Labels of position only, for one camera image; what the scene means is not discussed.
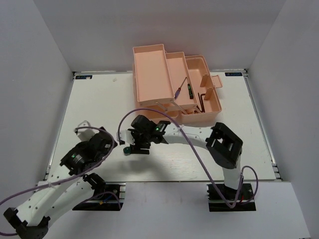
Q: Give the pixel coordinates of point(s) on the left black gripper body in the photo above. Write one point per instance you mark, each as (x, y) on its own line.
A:
(84, 143)

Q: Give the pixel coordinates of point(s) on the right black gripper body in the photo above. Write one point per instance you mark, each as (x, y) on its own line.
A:
(142, 141)

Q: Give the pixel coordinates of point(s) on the stubby green screwdriver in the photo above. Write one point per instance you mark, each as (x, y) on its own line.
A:
(127, 151)

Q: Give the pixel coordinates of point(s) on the blue red screwdriver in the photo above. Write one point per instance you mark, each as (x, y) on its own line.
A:
(179, 89)

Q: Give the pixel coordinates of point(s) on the pink plastic tool box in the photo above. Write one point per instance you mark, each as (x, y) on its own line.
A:
(157, 75)

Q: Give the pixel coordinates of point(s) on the green black screwdriver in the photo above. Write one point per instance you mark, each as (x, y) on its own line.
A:
(190, 91)

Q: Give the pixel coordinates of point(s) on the large brown hex key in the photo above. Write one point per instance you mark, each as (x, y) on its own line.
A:
(201, 102)

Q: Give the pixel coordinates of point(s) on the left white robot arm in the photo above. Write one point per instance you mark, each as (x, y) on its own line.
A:
(70, 184)

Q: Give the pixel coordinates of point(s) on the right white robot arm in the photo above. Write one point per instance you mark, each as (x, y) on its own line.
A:
(221, 142)

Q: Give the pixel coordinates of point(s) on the left blue label sticker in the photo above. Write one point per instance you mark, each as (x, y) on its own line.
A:
(82, 77)

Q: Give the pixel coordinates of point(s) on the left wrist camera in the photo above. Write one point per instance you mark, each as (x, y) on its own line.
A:
(83, 131)

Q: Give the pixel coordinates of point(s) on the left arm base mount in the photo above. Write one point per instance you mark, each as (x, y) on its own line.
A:
(109, 198)

